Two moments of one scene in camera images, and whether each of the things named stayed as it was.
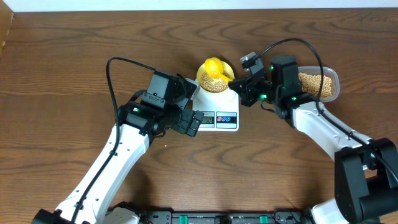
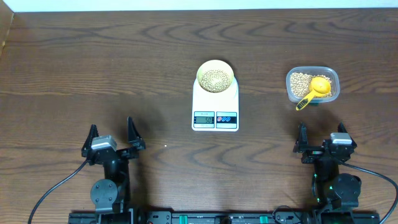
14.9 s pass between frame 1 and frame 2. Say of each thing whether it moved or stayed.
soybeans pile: stayed
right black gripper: moved
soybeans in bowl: stayed
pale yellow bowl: stayed
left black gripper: moved
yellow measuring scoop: moved
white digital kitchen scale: stayed
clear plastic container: stayed
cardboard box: stayed
